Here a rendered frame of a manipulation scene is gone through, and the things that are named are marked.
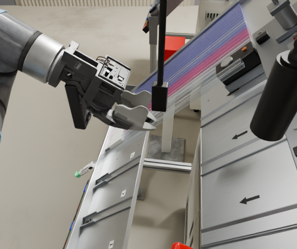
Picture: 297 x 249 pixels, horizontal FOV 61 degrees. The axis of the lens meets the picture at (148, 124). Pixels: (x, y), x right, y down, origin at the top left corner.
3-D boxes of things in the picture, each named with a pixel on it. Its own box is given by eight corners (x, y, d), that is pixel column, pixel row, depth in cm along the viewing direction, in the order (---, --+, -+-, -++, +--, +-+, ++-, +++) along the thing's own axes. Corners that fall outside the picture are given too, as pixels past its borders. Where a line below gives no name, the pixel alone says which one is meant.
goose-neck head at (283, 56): (251, 142, 14) (282, 68, 10) (246, 118, 15) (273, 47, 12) (286, 145, 13) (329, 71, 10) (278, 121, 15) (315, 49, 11)
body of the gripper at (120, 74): (126, 94, 42) (57, 56, 38) (105, 123, 47) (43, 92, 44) (134, 69, 47) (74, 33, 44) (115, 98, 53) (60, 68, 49)
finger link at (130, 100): (169, 109, 49) (127, 87, 46) (153, 126, 53) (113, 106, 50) (169, 98, 51) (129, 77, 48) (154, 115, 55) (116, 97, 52)
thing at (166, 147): (145, 162, 165) (144, 54, 111) (150, 135, 182) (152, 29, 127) (182, 166, 163) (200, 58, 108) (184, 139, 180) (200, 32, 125)
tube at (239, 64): (78, 178, 68) (74, 176, 68) (80, 174, 69) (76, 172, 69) (244, 67, 39) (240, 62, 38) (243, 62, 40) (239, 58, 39)
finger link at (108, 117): (129, 130, 46) (87, 106, 44) (126, 135, 47) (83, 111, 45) (135, 114, 50) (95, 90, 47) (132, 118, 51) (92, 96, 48)
